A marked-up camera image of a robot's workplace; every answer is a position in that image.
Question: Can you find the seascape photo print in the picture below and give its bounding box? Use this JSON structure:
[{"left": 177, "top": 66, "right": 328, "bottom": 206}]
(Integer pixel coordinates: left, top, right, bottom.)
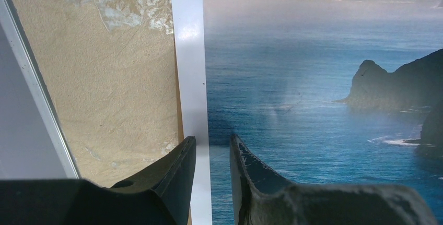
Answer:
[{"left": 169, "top": 0, "right": 443, "bottom": 225}]

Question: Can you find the aluminium table edge rail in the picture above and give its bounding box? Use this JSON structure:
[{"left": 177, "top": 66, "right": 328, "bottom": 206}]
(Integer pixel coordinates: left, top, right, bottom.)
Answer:
[{"left": 1, "top": 0, "right": 80, "bottom": 180}]

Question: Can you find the brown cardboard backing board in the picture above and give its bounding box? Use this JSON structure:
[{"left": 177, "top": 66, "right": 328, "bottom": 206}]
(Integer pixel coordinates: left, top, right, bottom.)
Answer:
[{"left": 173, "top": 37, "right": 192, "bottom": 224}]

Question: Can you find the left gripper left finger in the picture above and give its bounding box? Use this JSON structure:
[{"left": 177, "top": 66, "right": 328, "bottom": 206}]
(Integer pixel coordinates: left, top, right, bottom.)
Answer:
[{"left": 1, "top": 136, "right": 196, "bottom": 224}]

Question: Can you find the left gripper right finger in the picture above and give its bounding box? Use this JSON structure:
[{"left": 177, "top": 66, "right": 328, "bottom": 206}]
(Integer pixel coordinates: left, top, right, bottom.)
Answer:
[{"left": 230, "top": 134, "right": 438, "bottom": 224}]

